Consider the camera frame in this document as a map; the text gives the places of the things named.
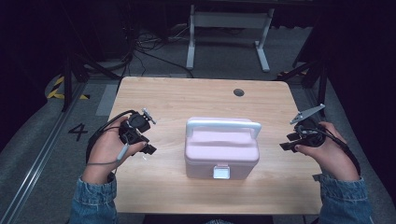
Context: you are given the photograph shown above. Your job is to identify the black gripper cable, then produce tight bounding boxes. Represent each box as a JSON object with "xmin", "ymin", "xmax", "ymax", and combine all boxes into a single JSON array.
[
  {"xmin": 306, "ymin": 126, "xmax": 362, "ymax": 177},
  {"xmin": 85, "ymin": 109, "xmax": 138, "ymax": 164}
]

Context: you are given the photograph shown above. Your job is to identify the yellow black floor tape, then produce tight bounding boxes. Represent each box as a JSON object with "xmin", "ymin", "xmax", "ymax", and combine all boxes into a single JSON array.
[{"xmin": 46, "ymin": 76, "xmax": 92, "ymax": 101}]

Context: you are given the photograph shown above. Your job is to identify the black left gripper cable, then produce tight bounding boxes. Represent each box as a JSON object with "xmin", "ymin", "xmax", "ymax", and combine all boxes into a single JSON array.
[{"xmin": 85, "ymin": 109, "xmax": 138, "ymax": 164}]

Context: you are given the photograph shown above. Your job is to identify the grey left gripper cable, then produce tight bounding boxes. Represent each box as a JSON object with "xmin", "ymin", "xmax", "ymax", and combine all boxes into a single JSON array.
[{"xmin": 86, "ymin": 143, "xmax": 131, "ymax": 166}]

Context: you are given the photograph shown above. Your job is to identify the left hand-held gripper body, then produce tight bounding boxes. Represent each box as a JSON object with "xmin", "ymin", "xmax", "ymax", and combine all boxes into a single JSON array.
[{"xmin": 119, "ymin": 107, "xmax": 158, "ymax": 147}]

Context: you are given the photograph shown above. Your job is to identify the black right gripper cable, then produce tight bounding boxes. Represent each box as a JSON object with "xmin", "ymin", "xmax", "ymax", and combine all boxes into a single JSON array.
[{"xmin": 306, "ymin": 126, "xmax": 362, "ymax": 177}]

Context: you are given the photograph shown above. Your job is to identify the person's left hand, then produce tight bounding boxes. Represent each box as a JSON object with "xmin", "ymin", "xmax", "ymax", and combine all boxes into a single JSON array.
[{"xmin": 82, "ymin": 115, "xmax": 148, "ymax": 185}]

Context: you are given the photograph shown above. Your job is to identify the metal floor rail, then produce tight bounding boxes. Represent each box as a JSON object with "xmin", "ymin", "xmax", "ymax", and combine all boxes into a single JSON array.
[{"xmin": 0, "ymin": 83, "xmax": 89, "ymax": 224}]

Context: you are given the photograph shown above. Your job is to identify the black tripod stand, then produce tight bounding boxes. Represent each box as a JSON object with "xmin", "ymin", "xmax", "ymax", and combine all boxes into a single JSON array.
[
  {"xmin": 60, "ymin": 49, "xmax": 123, "ymax": 113},
  {"xmin": 273, "ymin": 52, "xmax": 332, "ymax": 119}
]

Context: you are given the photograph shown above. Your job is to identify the grey floor plate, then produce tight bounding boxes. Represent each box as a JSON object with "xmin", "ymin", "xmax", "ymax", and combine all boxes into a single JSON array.
[{"xmin": 94, "ymin": 84, "xmax": 120, "ymax": 118}]

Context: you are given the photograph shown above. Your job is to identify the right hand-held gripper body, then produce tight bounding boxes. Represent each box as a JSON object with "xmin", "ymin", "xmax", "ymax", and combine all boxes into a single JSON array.
[{"xmin": 290, "ymin": 104, "xmax": 327, "ymax": 149}]

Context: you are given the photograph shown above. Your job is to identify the black floor cables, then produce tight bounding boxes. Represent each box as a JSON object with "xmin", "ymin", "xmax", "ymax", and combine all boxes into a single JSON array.
[{"xmin": 123, "ymin": 22, "xmax": 195, "ymax": 79}]

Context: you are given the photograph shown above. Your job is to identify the person's right hand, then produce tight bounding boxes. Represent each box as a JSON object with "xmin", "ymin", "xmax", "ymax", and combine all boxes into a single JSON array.
[{"xmin": 294, "ymin": 121, "xmax": 361, "ymax": 182}]

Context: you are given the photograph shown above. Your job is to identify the white metal desk frame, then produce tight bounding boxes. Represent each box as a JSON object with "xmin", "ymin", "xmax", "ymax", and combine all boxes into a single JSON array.
[{"xmin": 185, "ymin": 4, "xmax": 276, "ymax": 74}]

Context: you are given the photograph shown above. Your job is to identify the pink storage box with handle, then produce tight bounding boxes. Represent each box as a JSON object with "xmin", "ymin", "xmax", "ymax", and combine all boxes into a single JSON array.
[{"xmin": 183, "ymin": 116, "xmax": 262, "ymax": 181}]

